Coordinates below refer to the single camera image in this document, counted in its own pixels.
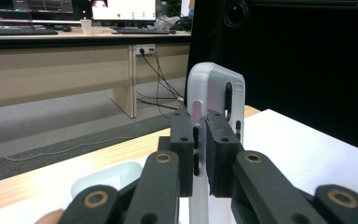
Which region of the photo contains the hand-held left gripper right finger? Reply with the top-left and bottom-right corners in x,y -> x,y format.
205,108 -> 245,199

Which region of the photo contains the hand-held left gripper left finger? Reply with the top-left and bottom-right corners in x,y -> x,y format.
158,110 -> 196,198

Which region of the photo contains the iridescent translucent phone case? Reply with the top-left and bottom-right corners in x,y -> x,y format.
186,62 -> 247,224

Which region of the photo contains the white plastic storage box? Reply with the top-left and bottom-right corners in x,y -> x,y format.
70,160 -> 145,201

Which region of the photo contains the white power socket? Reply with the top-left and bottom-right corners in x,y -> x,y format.
135,43 -> 156,57

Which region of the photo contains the black keyboard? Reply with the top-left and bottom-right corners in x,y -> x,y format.
114,27 -> 172,35
0,27 -> 59,36

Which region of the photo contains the black curtain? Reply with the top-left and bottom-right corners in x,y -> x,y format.
185,0 -> 358,156

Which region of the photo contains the clear plastic bag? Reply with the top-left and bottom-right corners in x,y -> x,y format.
156,14 -> 182,31

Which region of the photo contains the green plant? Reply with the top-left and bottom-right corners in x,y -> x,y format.
165,0 -> 183,17

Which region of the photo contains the beige wooden desk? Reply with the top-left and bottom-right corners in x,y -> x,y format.
0,25 -> 191,119

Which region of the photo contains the monitor with white screen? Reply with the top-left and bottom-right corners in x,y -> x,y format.
89,0 -> 158,22

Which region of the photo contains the white paper cup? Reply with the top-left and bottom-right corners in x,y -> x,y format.
79,19 -> 93,36

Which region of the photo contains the monitor with dark screen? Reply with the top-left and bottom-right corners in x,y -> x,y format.
11,0 -> 75,14

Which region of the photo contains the black power cable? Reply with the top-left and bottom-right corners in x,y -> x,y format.
135,47 -> 188,119

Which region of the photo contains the white floor cable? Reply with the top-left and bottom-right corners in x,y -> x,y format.
0,135 -> 132,162

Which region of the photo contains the black round ring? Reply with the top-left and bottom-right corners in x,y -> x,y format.
223,0 -> 250,29

